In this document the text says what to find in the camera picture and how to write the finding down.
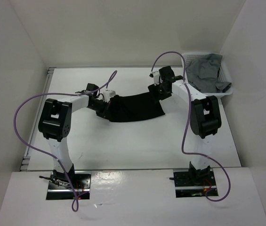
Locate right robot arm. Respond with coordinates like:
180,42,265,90
148,66,222,185

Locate grey skirt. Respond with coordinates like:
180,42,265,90
186,53,232,93

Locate black skirt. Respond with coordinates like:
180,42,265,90
105,92,165,122

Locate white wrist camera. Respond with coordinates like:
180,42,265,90
102,89,116,101
149,71,161,86

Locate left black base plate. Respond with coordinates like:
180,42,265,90
39,171,93,200

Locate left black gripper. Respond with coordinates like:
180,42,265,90
88,99,113,121

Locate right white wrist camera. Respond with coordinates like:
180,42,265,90
149,71,161,86

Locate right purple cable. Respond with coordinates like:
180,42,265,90
151,51,231,202

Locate purple cable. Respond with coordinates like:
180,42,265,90
151,51,231,202
14,70,118,212

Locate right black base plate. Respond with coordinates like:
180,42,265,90
169,169,218,198

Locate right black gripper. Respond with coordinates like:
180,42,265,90
148,81,172,104

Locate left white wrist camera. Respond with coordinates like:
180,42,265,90
102,89,116,101

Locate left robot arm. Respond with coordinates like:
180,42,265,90
38,83,116,188

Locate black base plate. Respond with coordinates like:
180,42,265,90
169,169,218,198
39,171,93,200

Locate white plastic basket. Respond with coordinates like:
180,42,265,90
182,52,233,98

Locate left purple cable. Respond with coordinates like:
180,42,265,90
14,70,118,212

